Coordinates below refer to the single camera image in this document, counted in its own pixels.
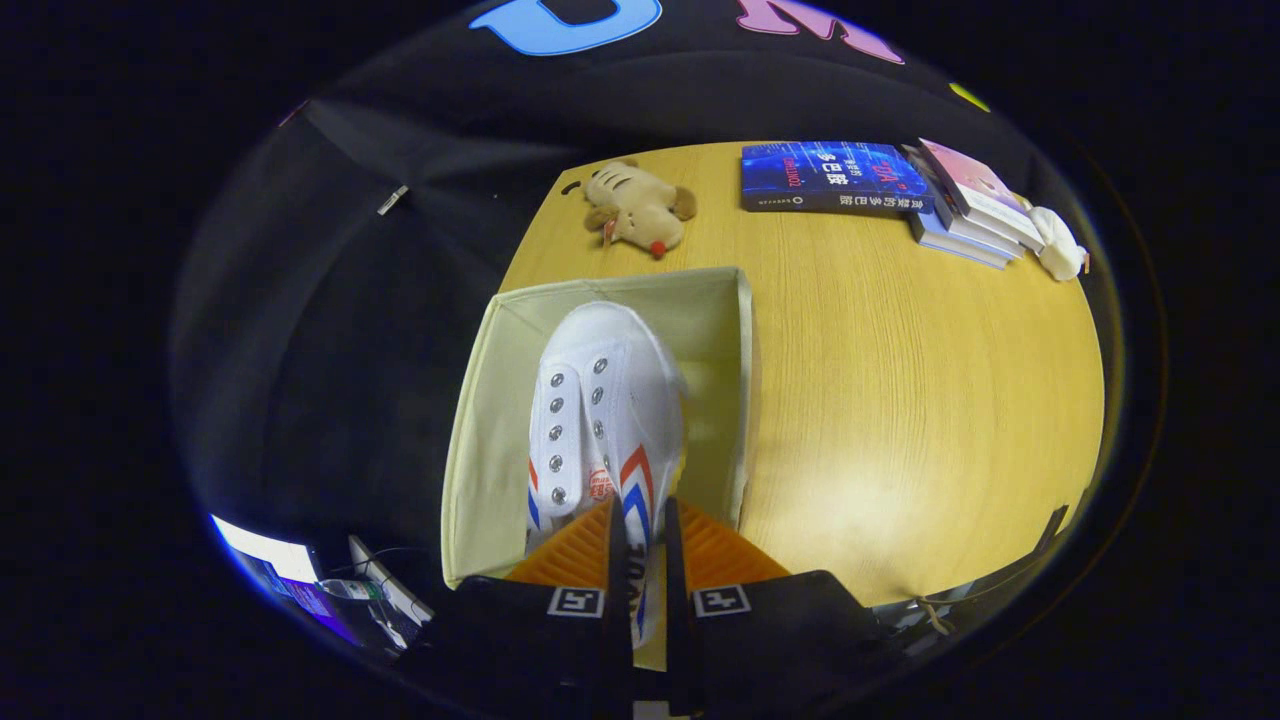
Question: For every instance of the white book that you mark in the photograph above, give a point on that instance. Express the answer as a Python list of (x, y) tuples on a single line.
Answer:
[(1000, 230)]

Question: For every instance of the tan plush dog toy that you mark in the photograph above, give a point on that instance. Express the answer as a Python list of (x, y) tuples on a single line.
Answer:
[(640, 205)]

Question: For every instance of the pink cover book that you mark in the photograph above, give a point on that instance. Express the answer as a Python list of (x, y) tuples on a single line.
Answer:
[(970, 180)]

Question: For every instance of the cream fabric storage box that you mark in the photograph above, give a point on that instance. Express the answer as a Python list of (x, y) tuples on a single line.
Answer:
[(490, 450)]

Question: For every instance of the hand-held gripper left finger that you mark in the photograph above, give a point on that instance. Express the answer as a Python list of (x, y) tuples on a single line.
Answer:
[(540, 640)]

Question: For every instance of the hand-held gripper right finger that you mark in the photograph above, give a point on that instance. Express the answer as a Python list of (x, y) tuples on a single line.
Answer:
[(780, 640)]

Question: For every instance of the silver clip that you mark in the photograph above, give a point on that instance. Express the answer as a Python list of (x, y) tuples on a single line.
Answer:
[(392, 199)]

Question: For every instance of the lit computer monitor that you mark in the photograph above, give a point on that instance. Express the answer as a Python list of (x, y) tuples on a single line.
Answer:
[(270, 555)]

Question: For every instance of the white plush toy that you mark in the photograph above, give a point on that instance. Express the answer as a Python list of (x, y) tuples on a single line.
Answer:
[(1058, 245)]

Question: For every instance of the white striped canvas shoe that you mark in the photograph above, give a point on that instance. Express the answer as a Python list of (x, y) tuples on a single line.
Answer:
[(600, 400)]

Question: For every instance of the dark blue book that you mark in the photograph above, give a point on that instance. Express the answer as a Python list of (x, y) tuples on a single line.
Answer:
[(830, 175)]

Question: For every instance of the clear plastic bottle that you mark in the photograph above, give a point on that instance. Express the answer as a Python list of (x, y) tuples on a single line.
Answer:
[(350, 589)]

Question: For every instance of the pale blue book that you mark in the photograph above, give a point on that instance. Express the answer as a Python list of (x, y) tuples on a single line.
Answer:
[(955, 243)]

